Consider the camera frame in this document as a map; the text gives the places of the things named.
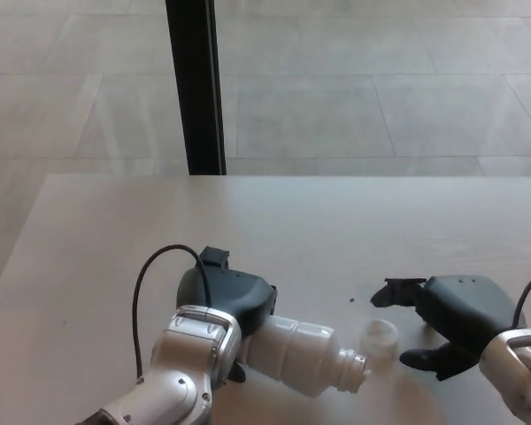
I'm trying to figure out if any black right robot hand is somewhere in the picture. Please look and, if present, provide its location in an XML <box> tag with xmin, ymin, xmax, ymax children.
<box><xmin>369</xmin><ymin>274</ymin><xmax>521</xmax><ymax>382</ymax></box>

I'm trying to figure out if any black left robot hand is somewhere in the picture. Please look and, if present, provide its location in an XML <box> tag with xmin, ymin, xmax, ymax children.
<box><xmin>175</xmin><ymin>245</ymin><xmax>279</xmax><ymax>384</ymax></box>

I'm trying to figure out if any white plastic bottle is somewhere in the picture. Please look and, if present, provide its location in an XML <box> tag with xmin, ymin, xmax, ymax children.
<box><xmin>242</xmin><ymin>314</ymin><xmax>373</xmax><ymax>396</ymax></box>

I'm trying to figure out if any white bottle cap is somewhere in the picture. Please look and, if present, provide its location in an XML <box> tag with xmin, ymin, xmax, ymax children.
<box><xmin>358</xmin><ymin>319</ymin><xmax>399</xmax><ymax>362</ymax></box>

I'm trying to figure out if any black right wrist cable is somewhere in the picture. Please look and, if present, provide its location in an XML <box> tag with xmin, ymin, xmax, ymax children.
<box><xmin>512</xmin><ymin>270</ymin><xmax>531</xmax><ymax>331</ymax></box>

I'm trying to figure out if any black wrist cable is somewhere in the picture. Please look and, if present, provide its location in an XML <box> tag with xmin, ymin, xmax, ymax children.
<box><xmin>512</xmin><ymin>270</ymin><xmax>531</xmax><ymax>331</ymax></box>
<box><xmin>132</xmin><ymin>244</ymin><xmax>213</xmax><ymax>382</ymax></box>

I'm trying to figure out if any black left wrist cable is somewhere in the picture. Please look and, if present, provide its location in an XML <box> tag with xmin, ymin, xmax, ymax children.
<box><xmin>132</xmin><ymin>244</ymin><xmax>213</xmax><ymax>382</ymax></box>

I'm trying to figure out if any black vertical window post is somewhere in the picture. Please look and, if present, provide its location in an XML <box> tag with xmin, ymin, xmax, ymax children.
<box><xmin>165</xmin><ymin>0</ymin><xmax>227</xmax><ymax>176</ymax></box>

